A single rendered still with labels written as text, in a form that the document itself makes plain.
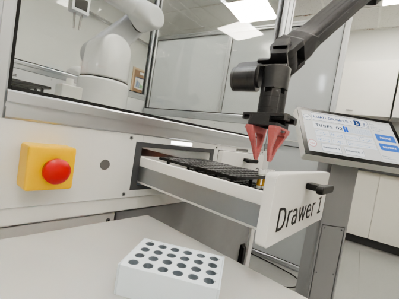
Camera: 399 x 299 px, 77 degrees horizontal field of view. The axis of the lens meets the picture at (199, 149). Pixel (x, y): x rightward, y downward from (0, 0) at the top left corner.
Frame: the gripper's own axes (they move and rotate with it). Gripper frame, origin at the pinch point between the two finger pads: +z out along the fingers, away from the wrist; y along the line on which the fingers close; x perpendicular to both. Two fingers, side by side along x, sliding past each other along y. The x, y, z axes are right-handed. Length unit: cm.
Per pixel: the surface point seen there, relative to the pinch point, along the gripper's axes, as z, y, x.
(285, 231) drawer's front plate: 11.6, 10.5, -9.1
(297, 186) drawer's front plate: 4.2, 10.8, -7.6
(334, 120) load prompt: -26, -8, 90
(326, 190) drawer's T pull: 4.1, 14.4, -3.8
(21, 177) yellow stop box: 9.7, -20.7, -38.3
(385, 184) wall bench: 4, 4, 301
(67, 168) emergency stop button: 7.1, -16.0, -33.6
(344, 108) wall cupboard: -86, -53, 321
